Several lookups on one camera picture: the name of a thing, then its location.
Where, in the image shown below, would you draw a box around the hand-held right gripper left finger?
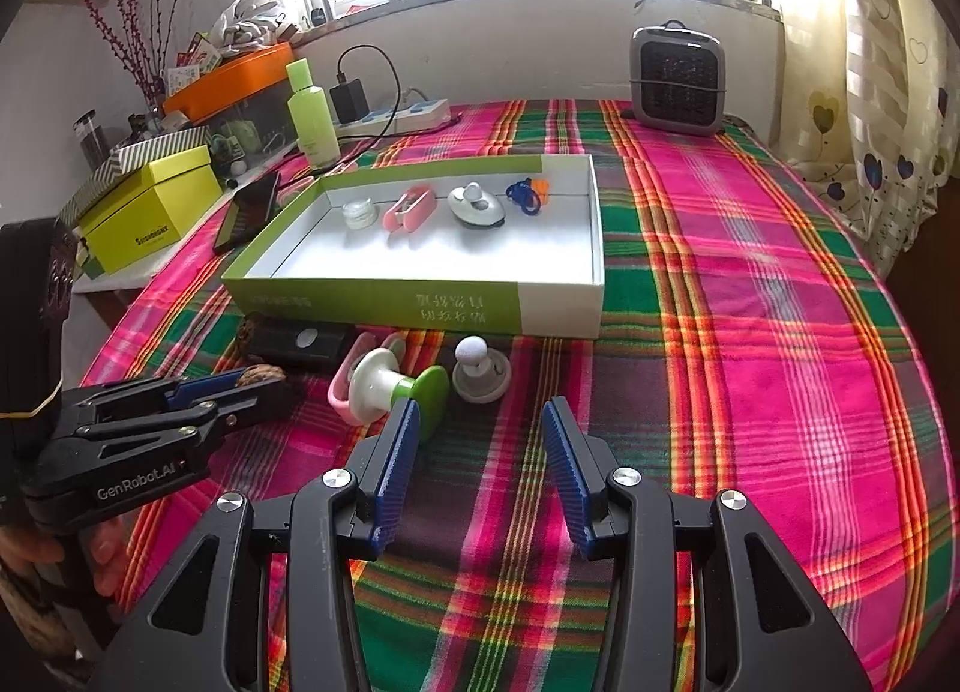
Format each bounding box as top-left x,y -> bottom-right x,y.
90,396 -> 422,692

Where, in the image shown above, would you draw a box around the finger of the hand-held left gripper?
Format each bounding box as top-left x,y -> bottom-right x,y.
64,366 -> 252,414
49,381 -> 293,460

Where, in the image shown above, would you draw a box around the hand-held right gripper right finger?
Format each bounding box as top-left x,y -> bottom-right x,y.
541,396 -> 871,692

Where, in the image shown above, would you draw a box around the black rectangular device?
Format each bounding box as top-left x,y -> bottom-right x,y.
244,317 -> 353,370

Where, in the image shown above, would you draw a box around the white green spool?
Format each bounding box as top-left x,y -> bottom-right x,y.
349,351 -> 451,445

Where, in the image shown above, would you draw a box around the pink clip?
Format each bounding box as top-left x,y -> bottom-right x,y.
381,185 -> 436,234
328,330 -> 410,427

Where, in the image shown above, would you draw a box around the small grey knob stand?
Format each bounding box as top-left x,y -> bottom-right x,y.
450,335 -> 515,406

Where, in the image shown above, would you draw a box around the green white cardboard box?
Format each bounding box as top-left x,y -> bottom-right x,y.
220,153 -> 607,340

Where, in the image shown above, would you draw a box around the white oval knob device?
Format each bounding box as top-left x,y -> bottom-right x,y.
448,182 -> 505,232

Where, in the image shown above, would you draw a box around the blue orange hair tie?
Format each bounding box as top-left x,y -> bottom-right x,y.
505,176 -> 552,219

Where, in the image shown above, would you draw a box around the person's left hand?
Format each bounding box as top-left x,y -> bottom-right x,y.
19,516 -> 132,599

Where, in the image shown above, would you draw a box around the dark patterned cloth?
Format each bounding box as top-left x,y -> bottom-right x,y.
0,218 -> 80,513

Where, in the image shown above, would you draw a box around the black smartphone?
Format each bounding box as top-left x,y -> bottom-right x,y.
214,170 -> 282,256

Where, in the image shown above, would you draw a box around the yellow green box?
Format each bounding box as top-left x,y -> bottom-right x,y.
79,144 -> 224,277

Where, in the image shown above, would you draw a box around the pink green plaid blanket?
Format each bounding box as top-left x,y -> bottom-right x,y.
79,98 -> 950,692

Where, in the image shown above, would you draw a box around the striped box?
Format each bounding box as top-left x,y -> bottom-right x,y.
58,125 -> 215,222

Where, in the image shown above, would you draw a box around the dark glass jar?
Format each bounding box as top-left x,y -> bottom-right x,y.
73,110 -> 106,168

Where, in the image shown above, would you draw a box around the glass tank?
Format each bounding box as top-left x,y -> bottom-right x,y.
206,92 -> 301,164

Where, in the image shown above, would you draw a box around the light green bottle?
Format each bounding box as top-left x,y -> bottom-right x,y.
286,59 -> 340,168

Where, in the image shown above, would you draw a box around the orange box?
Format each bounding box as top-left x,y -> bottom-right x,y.
161,43 -> 295,123

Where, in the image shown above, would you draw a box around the white power strip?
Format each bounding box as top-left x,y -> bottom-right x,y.
336,98 -> 452,136

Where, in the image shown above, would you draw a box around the red flowering branches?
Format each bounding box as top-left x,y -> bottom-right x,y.
79,0 -> 203,112

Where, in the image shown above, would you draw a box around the pile of plastic bags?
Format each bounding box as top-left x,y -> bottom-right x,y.
176,0 -> 301,63

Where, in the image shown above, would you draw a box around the grey space heater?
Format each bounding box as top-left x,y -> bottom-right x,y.
628,20 -> 730,136

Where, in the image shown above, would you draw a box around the heart print curtain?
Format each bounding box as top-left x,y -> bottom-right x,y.
772,0 -> 957,273

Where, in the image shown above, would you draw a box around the black charger with cable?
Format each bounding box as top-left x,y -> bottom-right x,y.
330,45 -> 402,138

